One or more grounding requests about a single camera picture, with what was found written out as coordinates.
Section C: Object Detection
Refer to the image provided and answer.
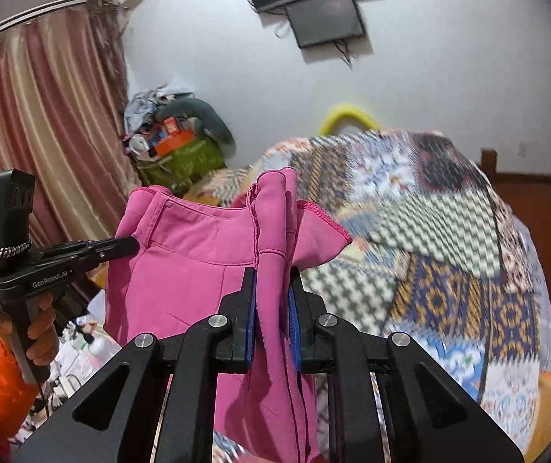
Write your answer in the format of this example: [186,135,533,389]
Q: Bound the pink pants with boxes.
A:
[105,167,351,462]

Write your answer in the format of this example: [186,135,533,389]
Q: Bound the left hand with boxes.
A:
[0,294,59,366]

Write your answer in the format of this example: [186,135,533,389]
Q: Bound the green storage bag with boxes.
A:
[135,138,225,196]

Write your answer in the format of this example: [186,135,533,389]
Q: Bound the orange box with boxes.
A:
[155,131,195,157]

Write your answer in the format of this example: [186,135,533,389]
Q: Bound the grey neck pillow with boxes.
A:
[154,97,234,145]

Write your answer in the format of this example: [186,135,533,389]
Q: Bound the striped pink beige curtain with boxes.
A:
[0,0,140,246]

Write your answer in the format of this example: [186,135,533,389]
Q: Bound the patchwork patterned bedspread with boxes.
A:
[208,132,551,461]

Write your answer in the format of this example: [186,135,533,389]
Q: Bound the yellow round object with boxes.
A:
[318,103,382,136]

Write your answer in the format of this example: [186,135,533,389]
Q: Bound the curtain rail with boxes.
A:
[0,0,87,33]

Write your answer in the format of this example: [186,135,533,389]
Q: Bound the small black wall monitor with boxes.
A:
[285,0,365,49]

